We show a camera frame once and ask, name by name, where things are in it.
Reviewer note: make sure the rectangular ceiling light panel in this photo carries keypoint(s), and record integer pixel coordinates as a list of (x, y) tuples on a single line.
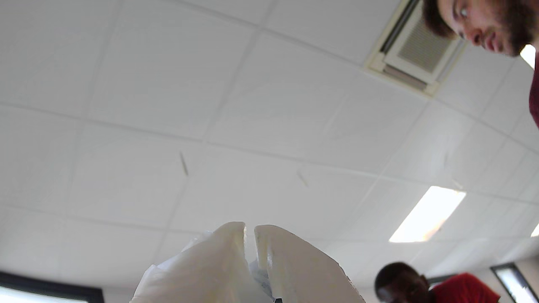
[(427, 214), (528, 54)]

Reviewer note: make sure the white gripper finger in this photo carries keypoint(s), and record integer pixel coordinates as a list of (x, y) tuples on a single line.
[(303, 273), (202, 269)]

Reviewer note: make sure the bearded person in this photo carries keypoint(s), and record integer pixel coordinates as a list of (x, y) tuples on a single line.
[(488, 21)]

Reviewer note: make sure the ceiling air vent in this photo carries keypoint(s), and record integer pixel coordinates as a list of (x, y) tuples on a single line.
[(421, 50)]

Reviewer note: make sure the person in red shirt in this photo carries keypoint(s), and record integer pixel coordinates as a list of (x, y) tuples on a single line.
[(459, 290)]

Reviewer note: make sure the dark framed window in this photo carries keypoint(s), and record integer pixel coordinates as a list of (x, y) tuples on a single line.
[(46, 290), (511, 284)]

